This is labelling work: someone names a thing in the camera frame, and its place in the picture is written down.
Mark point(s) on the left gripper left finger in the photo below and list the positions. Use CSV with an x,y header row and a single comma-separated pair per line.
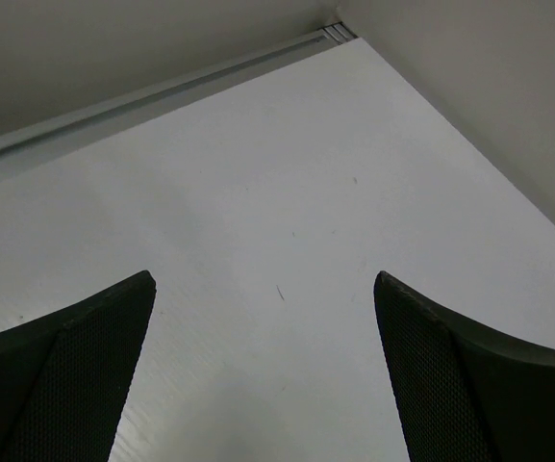
x,y
65,377

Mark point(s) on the aluminium table edge rail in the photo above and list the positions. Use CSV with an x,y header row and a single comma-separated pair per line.
x,y
56,137

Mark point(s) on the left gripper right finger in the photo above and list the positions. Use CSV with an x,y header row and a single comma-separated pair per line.
x,y
463,391

